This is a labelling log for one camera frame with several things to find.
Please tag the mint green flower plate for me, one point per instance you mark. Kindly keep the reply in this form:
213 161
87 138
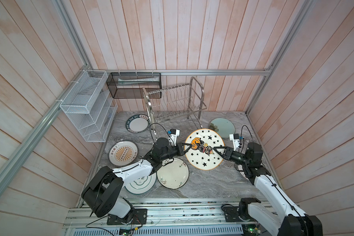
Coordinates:
223 127

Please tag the cream floral plate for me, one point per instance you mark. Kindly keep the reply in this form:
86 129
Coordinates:
173 175

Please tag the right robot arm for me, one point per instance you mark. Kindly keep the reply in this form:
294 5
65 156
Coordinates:
289 219

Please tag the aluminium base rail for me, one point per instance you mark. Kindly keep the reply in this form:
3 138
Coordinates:
166 217

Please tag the aluminium frame bar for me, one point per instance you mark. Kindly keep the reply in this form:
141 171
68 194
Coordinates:
285 45
11 168

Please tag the orange sunburst plate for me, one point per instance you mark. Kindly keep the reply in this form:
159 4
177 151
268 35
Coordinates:
242 173
123 153

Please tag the black mesh wall basket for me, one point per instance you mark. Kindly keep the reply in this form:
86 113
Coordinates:
126 85

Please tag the right orange sunburst plate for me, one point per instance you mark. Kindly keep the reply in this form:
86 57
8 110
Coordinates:
242 173

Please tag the left orange sunburst plate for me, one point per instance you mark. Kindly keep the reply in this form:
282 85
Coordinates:
123 153

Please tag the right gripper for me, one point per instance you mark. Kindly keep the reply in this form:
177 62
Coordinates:
227 154

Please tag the right aluminium frame bar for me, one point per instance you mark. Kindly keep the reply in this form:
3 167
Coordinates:
285 45

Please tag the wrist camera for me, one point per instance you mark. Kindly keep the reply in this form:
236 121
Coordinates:
173 135
236 140

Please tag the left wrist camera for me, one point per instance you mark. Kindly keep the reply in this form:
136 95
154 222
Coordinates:
173 135

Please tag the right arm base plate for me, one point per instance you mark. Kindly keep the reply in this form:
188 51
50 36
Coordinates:
231 213

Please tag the star pattern orange rim plate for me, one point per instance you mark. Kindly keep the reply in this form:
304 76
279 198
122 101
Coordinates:
202 155

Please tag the white plate green outline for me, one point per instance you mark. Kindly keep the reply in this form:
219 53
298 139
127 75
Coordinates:
142 185

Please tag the white plate dark green rim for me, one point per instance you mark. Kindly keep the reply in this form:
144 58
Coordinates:
137 123

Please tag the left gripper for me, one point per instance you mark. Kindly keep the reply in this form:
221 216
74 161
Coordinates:
181 151

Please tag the white wire mesh shelf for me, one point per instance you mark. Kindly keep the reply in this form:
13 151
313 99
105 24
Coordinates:
89 106

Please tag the horizontal aluminium wall bar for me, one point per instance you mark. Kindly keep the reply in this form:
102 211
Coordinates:
195 72

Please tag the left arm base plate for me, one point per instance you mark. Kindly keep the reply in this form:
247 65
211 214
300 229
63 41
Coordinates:
135 216

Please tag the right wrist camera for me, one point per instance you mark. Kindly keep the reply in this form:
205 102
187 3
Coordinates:
236 140

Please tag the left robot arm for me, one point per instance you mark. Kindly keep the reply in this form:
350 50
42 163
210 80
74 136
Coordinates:
102 193

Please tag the left aluminium frame bar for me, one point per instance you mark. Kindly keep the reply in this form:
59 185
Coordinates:
11 168

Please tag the steel two-tier dish rack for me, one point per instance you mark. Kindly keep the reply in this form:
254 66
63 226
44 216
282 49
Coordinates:
177 107

